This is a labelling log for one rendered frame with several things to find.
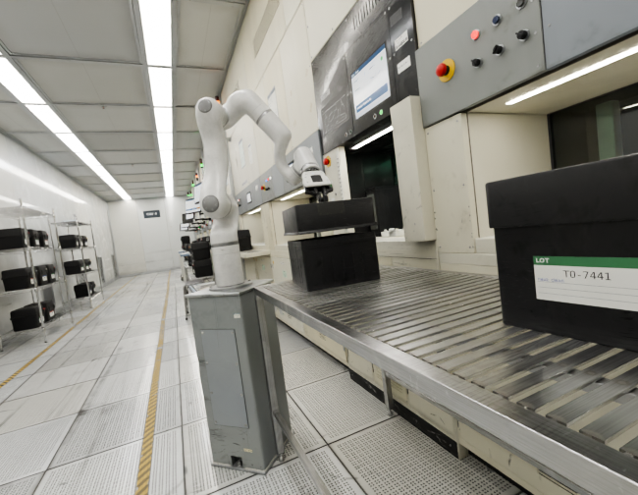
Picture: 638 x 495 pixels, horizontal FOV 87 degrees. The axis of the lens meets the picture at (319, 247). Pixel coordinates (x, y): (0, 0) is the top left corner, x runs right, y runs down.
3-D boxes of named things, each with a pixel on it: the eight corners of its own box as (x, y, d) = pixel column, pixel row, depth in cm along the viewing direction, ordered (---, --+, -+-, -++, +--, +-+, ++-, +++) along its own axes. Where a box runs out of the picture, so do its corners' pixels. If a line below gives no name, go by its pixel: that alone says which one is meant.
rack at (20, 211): (37, 328, 503) (16, 211, 492) (74, 321, 521) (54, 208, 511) (-2, 352, 391) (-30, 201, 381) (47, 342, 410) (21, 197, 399)
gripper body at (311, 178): (299, 167, 135) (306, 184, 128) (324, 165, 138) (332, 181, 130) (298, 182, 140) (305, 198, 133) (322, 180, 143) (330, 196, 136)
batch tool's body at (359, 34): (343, 380, 209) (302, 62, 198) (455, 342, 247) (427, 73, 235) (450, 465, 129) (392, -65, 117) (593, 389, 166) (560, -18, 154)
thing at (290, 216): (283, 236, 139) (279, 204, 138) (348, 227, 147) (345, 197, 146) (297, 235, 110) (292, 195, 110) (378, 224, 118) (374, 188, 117)
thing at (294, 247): (353, 271, 147) (348, 232, 146) (382, 278, 120) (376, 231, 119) (292, 282, 139) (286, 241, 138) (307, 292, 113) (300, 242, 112)
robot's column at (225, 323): (210, 466, 146) (184, 295, 141) (245, 427, 172) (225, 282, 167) (265, 475, 136) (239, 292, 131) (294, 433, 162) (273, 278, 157)
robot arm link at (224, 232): (206, 247, 142) (198, 192, 141) (221, 245, 161) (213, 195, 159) (234, 245, 142) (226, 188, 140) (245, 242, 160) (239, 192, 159)
